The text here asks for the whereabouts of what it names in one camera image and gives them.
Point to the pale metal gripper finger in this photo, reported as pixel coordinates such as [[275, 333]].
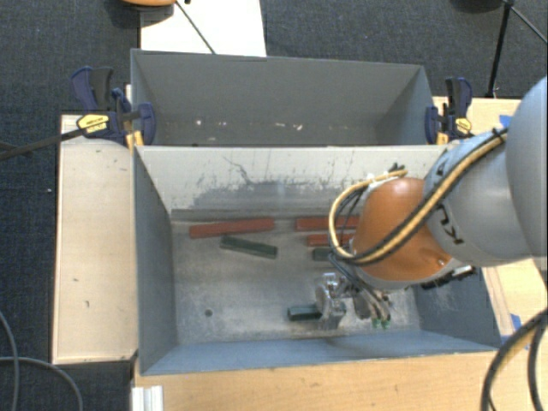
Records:
[[333, 317], [328, 288]]

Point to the dark green flat block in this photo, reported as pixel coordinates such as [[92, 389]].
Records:
[[322, 254], [303, 312], [249, 247]]

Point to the red-brown flat block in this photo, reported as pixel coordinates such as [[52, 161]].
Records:
[[319, 240], [231, 228], [314, 223]]

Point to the grey metal bin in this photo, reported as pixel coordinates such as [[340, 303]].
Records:
[[257, 298]]

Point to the pale wood board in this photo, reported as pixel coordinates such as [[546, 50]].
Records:
[[96, 246]]

